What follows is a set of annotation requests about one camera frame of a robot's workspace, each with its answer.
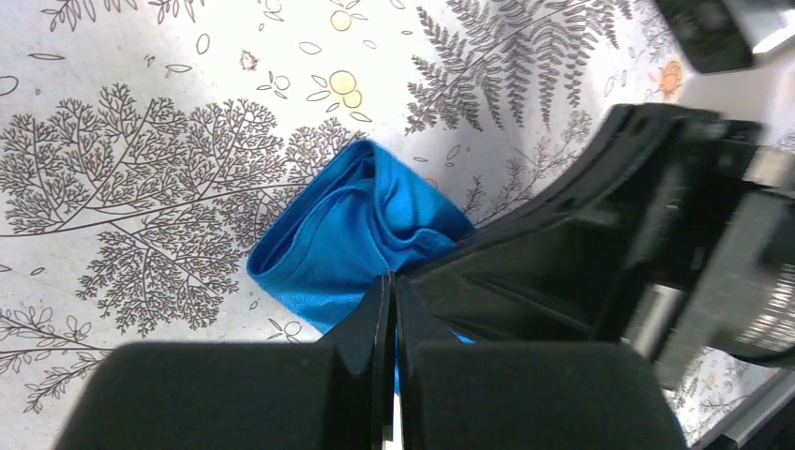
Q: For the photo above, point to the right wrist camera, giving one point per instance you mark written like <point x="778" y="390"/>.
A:
<point x="729" y="35"/>

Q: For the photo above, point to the floral tablecloth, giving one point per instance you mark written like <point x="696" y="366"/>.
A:
<point x="147" y="146"/>

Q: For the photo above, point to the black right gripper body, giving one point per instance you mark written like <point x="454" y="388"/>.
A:
<point x="725" y="279"/>

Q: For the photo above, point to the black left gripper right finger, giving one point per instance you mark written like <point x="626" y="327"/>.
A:
<point x="523" y="394"/>

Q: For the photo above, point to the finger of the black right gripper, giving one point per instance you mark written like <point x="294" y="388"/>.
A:
<point x="572" y="262"/>

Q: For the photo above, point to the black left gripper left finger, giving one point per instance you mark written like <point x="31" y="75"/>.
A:
<point x="335" y="393"/>

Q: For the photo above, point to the blue cloth napkin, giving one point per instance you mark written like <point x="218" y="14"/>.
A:
<point x="364" y="215"/>

